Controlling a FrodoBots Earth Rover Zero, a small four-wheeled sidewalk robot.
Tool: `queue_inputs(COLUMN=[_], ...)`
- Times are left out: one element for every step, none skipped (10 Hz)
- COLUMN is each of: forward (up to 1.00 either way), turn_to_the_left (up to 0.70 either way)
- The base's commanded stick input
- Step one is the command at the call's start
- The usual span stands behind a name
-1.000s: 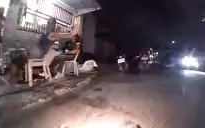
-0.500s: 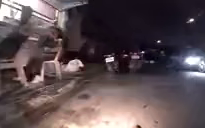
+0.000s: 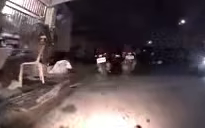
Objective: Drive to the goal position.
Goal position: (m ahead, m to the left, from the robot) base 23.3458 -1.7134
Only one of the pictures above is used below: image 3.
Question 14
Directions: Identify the street lamp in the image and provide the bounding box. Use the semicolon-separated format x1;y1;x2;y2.
177;18;188;27

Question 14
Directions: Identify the parked motorcycle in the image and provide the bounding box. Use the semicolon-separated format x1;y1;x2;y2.
120;49;138;74
93;48;112;76

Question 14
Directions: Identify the white sack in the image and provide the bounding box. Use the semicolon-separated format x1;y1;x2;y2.
48;59;73;75

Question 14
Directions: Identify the grey asphalt road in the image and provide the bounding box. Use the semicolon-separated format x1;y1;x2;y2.
33;63;205;128

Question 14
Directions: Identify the white plastic chair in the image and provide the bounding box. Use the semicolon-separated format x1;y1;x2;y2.
17;43;47;85

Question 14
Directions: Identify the building with metal shutter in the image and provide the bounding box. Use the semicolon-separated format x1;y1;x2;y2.
0;0;74;64

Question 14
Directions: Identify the raised concrete kerb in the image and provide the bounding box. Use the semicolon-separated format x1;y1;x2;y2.
0;79;72;128

